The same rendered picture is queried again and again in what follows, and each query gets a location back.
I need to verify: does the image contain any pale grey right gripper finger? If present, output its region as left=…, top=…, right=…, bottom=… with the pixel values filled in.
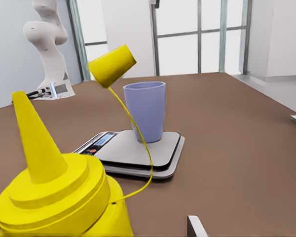
left=187, top=215, right=209, bottom=237

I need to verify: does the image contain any yellow sauce bottle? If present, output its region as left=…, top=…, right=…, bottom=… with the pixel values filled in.
left=0, top=90, right=134, bottom=237

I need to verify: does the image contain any yellow tethered bottle cap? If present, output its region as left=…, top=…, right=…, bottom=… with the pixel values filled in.
left=87, top=43, right=154, bottom=204

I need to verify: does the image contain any blue plastic cup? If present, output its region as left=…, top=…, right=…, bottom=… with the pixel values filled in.
left=123, top=81, right=167, bottom=144

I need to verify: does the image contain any grey digital kitchen scale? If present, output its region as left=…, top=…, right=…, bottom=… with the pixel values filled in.
left=73, top=129, right=185, bottom=180

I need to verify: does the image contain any grey window frame grid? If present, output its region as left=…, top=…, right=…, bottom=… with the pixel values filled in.
left=149, top=0, right=245, bottom=76

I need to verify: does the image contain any silver frame post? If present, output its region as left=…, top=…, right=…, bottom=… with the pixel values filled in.
left=67, top=0, right=91, bottom=81
left=239, top=0, right=253, bottom=75

